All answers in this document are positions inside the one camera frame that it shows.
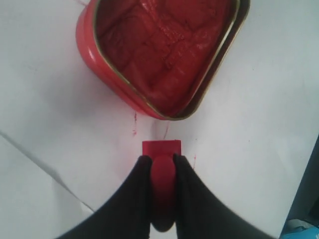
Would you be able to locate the white paper sheet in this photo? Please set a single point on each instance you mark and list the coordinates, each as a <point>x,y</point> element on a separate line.
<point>37,201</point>

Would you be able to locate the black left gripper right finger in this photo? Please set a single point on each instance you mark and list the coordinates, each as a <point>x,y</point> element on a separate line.
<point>201,215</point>

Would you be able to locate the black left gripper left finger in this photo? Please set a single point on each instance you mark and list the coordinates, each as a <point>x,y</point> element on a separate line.
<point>126,215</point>

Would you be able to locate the red ink pad tin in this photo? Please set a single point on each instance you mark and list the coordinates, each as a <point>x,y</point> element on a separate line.
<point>159,56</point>

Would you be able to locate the red plastic stamp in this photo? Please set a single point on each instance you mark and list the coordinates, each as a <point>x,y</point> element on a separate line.
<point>163,181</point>

